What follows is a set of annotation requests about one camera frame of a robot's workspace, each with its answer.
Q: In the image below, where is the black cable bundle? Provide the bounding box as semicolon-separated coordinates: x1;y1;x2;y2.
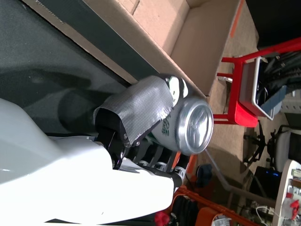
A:
256;50;301;104

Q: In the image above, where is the cardboard box with gray tape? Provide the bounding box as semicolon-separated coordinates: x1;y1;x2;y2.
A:
22;0;244;97

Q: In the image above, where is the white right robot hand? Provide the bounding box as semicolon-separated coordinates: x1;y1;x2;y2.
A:
0;74;191;226

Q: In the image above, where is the white round table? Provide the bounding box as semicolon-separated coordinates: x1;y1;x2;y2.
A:
272;160;301;226

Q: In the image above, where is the gray office chair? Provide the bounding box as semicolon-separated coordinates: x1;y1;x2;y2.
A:
243;124;292;172

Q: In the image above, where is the blue gray case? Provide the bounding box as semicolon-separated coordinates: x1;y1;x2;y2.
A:
260;86;287;116

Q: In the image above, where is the red rubber toy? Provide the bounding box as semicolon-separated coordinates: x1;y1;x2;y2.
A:
154;210;171;226

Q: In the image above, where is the gray plastic bin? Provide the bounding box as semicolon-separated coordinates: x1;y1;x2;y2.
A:
239;56;287;121

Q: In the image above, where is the black equipment bundle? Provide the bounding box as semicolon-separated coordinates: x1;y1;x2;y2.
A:
175;195;200;226

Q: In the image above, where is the orange metal cart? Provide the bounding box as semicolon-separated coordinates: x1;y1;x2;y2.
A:
171;150;259;226

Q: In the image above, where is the green soda can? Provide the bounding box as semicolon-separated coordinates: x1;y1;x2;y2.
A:
150;96;214;156

